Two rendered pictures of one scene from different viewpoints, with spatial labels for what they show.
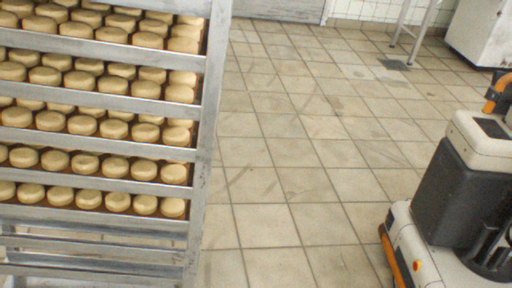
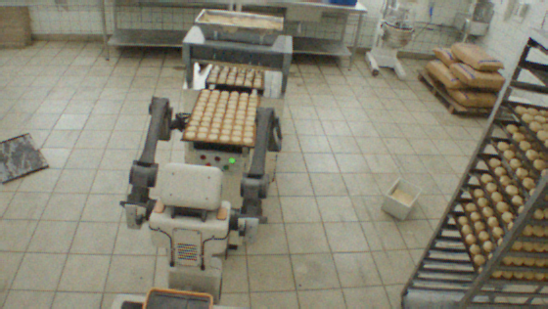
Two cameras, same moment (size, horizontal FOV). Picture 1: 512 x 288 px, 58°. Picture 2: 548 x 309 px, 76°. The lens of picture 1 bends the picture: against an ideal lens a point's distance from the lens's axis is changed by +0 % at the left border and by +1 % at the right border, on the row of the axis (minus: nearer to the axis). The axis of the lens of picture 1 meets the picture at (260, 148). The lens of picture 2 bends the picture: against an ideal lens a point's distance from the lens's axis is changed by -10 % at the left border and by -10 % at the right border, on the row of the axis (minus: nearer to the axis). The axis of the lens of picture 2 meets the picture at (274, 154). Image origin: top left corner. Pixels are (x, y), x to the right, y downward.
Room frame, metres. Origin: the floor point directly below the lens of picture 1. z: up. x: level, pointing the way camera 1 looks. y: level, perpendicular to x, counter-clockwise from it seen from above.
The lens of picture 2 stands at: (2.18, -0.65, 2.10)
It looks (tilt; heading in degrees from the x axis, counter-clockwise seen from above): 36 degrees down; 187
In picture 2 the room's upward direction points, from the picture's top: 8 degrees clockwise
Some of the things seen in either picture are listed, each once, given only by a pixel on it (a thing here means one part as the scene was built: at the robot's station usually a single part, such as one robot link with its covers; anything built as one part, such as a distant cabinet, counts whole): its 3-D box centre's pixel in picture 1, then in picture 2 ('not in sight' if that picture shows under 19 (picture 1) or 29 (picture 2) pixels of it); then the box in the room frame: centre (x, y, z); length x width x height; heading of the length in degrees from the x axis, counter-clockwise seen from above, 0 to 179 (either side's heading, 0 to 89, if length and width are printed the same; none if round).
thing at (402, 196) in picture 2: not in sight; (401, 198); (-0.36, 0.15, 0.08); 0.30 x 0.22 x 0.16; 153
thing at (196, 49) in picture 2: not in sight; (238, 61); (-0.33, -1.28, 1.01); 0.72 x 0.33 x 0.34; 99
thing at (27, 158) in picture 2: not in sight; (17, 156); (0.10, -3.14, 0.02); 0.60 x 0.40 x 0.03; 55
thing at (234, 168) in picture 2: not in sight; (217, 162); (0.53, -1.14, 0.77); 0.24 x 0.04 x 0.14; 99
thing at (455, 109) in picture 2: not in sight; (458, 93); (-2.94, 1.19, 0.06); 1.20 x 0.80 x 0.11; 20
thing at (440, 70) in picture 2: not in sight; (451, 74); (-2.87, 0.98, 0.32); 0.72 x 0.42 x 0.17; 22
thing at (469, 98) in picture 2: not in sight; (474, 95); (-2.66, 1.30, 0.19); 0.72 x 0.42 x 0.15; 112
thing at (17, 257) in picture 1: (102, 264); not in sight; (1.02, 0.46, 0.24); 0.64 x 0.03 x 0.03; 98
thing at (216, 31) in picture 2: not in sight; (240, 28); (-0.33, -1.28, 1.25); 0.56 x 0.29 x 0.14; 99
